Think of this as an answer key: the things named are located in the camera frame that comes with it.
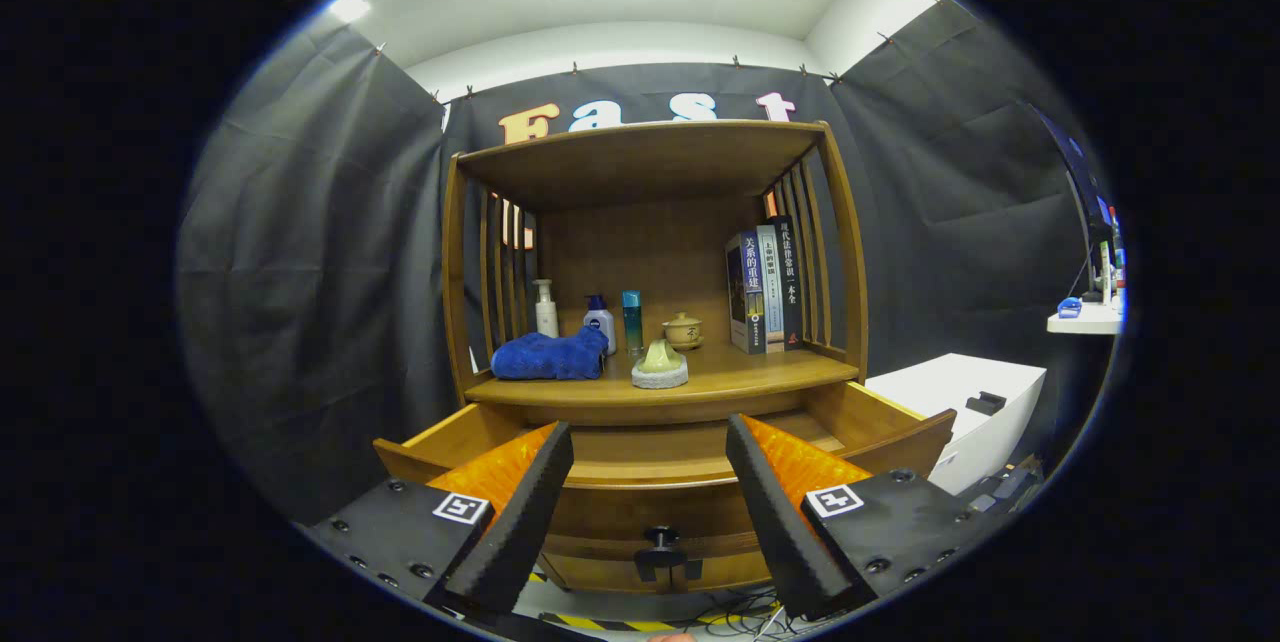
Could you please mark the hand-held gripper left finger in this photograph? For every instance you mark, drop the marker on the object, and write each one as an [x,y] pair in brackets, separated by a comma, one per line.
[515,527]

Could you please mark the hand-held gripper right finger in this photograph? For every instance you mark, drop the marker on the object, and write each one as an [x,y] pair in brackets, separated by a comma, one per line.
[780,527]

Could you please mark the brown wooden drawer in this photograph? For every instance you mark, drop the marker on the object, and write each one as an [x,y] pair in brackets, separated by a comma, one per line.
[640,502]

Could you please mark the pale green scrubbing brush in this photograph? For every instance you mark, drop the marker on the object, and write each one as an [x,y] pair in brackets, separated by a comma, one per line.
[660,369]

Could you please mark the wooden countertop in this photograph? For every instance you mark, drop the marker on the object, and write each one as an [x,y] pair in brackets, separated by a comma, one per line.
[740,377]

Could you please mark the white side cabinet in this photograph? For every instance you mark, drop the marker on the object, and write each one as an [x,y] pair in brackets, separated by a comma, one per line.
[940,392]

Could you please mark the brown wooden cabinet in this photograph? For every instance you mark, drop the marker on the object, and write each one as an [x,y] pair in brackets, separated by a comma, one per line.
[650,252]

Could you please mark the yellow black floor tape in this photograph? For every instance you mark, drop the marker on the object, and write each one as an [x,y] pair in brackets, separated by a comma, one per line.
[600,622]

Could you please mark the blue towel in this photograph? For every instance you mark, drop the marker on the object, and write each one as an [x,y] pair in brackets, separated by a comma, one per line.
[550,359]

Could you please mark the beige saucer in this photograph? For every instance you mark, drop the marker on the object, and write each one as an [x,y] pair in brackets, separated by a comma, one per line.
[690,346]

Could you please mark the white pump bottle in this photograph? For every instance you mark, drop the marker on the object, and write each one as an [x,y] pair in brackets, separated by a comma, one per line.
[546,317]

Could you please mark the white bottle with blue cap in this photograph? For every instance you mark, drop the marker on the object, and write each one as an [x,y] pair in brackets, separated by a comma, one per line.
[600,330]

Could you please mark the beige lidded teacup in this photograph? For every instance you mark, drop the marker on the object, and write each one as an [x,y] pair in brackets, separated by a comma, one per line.
[683,329]

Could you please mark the teal bottle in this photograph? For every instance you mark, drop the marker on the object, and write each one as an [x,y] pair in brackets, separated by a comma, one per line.
[632,327]

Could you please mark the dark blue book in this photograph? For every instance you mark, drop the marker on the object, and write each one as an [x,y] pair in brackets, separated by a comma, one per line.
[748,292]

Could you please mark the white spined book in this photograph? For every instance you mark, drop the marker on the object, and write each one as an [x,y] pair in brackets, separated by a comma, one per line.
[772,287]

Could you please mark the black spined book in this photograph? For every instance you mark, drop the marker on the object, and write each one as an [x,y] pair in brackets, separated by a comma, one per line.
[791,282]

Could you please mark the black backdrop cloth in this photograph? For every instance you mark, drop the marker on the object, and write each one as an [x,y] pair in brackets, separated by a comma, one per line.
[320,252]

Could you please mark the small blue object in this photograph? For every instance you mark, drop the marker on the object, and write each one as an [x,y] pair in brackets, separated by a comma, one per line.
[1070,308]

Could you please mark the white desk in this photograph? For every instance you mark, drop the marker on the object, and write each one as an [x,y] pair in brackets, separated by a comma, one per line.
[1090,324]

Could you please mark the computer monitor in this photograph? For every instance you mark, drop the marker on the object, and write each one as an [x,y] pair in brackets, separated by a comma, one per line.
[1085,192]

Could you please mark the small ceiling light panel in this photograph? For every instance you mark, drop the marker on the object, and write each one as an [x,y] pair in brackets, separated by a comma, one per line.
[349,6]

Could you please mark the small black bracket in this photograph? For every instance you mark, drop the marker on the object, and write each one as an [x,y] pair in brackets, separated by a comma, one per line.
[986,403]

